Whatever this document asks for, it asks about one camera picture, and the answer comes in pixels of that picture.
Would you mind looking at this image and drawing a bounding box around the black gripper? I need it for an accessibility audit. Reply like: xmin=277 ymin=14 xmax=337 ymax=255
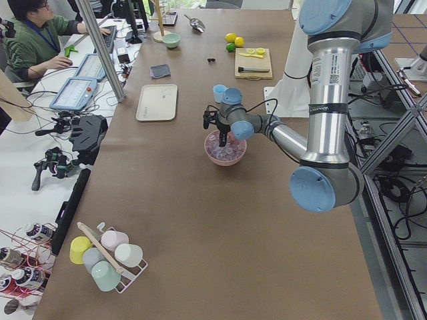
xmin=216 ymin=120 xmax=230 ymax=147

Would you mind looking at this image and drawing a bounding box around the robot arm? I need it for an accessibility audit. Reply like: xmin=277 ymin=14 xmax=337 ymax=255
xmin=203 ymin=1 xmax=393 ymax=213

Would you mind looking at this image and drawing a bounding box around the pile of clear ice cubes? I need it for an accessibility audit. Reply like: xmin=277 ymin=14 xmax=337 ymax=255
xmin=205 ymin=131 xmax=246 ymax=161

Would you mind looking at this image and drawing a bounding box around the light blue cup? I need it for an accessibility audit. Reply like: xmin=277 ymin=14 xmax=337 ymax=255
xmin=213 ymin=84 xmax=228 ymax=103

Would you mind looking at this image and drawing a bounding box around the white cup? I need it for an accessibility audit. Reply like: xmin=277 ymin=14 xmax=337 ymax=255
xmin=114 ymin=243 xmax=143 ymax=267

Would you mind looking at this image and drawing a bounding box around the pink cup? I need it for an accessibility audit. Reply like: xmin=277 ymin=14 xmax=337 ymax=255
xmin=101 ymin=230 xmax=129 ymax=251

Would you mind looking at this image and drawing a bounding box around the grey cup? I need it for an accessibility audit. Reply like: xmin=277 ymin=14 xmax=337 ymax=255
xmin=82 ymin=247 xmax=104 ymax=274

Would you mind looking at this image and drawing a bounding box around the yellow cup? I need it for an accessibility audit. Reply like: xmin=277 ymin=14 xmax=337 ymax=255
xmin=69 ymin=236 xmax=92 ymax=265

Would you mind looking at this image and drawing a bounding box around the mint cup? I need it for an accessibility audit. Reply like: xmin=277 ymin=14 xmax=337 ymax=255
xmin=91 ymin=261 xmax=121 ymax=292

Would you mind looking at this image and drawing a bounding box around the pink bowl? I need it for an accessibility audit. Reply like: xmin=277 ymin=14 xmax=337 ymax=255
xmin=204 ymin=130 xmax=247 ymax=167

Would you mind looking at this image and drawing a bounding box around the steel muddler black tip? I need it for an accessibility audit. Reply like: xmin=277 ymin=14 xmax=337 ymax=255
xmin=238 ymin=67 xmax=270 ymax=73

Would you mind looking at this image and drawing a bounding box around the beige rabbit tray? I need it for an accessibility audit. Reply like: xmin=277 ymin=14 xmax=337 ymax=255
xmin=135 ymin=84 xmax=178 ymax=122

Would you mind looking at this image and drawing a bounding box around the wooden cutting board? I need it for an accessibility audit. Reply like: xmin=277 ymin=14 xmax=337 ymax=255
xmin=235 ymin=48 xmax=273 ymax=80

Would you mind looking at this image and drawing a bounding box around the yellow plastic knife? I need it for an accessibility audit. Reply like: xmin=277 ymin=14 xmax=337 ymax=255
xmin=238 ymin=53 xmax=264 ymax=59

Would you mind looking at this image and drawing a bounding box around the green lime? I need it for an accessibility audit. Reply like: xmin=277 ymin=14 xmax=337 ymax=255
xmin=226 ymin=43 xmax=236 ymax=53

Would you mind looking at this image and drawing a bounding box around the grey folded cloth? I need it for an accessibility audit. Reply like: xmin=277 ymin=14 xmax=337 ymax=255
xmin=149 ymin=64 xmax=171 ymax=79

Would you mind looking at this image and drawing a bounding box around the lemon half upper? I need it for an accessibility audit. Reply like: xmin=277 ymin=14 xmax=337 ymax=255
xmin=256 ymin=48 xmax=266 ymax=55

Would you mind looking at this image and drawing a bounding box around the yellow lemon lower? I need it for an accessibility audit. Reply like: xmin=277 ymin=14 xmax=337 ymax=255
xmin=234 ymin=37 xmax=245 ymax=48

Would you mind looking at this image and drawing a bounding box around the yellow lemon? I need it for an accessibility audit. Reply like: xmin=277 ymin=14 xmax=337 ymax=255
xmin=224 ymin=33 xmax=237 ymax=43
xmin=234 ymin=37 xmax=245 ymax=48

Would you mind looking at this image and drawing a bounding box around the yellow lemon upper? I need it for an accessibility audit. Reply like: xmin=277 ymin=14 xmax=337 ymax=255
xmin=224 ymin=33 xmax=237 ymax=43

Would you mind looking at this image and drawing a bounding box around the mint green bowl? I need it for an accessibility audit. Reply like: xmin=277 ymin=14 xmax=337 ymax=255
xmin=162 ymin=33 xmax=181 ymax=49

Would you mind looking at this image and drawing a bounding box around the metal scoop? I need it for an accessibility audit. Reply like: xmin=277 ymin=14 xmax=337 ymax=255
xmin=184 ymin=14 xmax=205 ymax=33

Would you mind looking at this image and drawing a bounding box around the wooden stand with round base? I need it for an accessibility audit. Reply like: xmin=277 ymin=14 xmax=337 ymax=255
xmin=150 ymin=0 xmax=170 ymax=43

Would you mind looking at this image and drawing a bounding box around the blue teach pendant far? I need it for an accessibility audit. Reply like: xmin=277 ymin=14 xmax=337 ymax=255
xmin=74 ymin=53 xmax=106 ymax=81

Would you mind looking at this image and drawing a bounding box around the blue teach pendant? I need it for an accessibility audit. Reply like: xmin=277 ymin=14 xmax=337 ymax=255
xmin=74 ymin=53 xmax=106 ymax=81
xmin=50 ymin=77 xmax=97 ymax=111

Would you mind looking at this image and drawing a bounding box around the black keyboard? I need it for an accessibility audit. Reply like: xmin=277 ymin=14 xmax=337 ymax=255
xmin=103 ymin=25 xmax=117 ymax=53

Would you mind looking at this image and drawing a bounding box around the blue teach pendant near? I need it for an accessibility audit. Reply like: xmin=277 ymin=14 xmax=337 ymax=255
xmin=50 ymin=77 xmax=97 ymax=111

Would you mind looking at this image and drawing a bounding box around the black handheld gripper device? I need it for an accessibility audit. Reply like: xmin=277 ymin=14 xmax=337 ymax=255
xmin=31 ymin=147 xmax=80 ymax=191

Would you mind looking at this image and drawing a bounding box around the black bar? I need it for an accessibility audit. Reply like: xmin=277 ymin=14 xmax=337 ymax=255
xmin=51 ymin=169 xmax=91 ymax=256

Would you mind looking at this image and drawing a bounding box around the person in green sweater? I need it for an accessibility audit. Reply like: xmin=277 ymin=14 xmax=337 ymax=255
xmin=0 ymin=0 xmax=111 ymax=91

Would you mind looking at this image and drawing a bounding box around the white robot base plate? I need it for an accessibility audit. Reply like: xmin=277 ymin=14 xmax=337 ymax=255
xmin=263 ymin=85 xmax=310 ymax=118

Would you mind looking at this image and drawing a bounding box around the black frame tray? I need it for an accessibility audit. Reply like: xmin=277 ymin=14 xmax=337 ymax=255
xmin=161 ymin=13 xmax=177 ymax=27

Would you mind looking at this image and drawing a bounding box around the black metal bracket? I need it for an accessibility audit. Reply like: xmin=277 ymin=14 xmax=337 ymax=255
xmin=69 ymin=115 xmax=108 ymax=165

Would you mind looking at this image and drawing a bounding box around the white wire cup rack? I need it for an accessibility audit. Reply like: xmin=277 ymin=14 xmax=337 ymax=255
xmin=77 ymin=222 xmax=148 ymax=294

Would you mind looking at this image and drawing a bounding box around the aluminium frame post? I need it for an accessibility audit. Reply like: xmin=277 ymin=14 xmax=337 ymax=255
xmin=76 ymin=0 xmax=125 ymax=103

